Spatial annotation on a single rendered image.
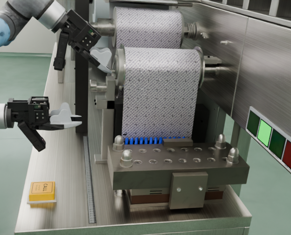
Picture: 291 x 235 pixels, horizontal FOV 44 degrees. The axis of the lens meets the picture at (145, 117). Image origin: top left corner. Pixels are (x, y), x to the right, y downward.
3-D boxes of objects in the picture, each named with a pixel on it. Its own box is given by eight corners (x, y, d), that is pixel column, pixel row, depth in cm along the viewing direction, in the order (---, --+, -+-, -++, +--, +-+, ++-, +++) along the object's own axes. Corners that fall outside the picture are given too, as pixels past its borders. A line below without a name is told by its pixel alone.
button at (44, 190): (31, 188, 108) (31, 181, 107) (55, 187, 110) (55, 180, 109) (29, 202, 102) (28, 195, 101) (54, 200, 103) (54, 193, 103)
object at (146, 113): (121, 143, 116) (123, 89, 109) (190, 141, 121) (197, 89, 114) (121, 144, 115) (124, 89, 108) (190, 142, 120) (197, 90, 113)
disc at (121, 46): (116, 79, 122) (119, 37, 115) (118, 79, 122) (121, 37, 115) (121, 99, 109) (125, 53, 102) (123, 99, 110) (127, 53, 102)
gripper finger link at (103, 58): (122, 63, 106) (99, 42, 103) (109, 78, 107) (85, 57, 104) (121, 61, 109) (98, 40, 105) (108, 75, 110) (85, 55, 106)
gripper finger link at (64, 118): (80, 111, 104) (48, 109, 103) (80, 130, 106) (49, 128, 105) (81, 107, 106) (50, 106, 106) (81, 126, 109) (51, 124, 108)
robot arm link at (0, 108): (-9, 133, 102) (-4, 122, 110) (8, 133, 103) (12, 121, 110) (-12, 108, 99) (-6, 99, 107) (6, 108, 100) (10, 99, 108)
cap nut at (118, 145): (112, 146, 110) (112, 133, 108) (123, 146, 110) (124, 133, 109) (113, 151, 106) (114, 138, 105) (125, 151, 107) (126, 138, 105)
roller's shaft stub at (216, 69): (194, 73, 120) (195, 60, 118) (213, 74, 121) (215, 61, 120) (198, 77, 116) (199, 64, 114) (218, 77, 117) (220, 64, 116)
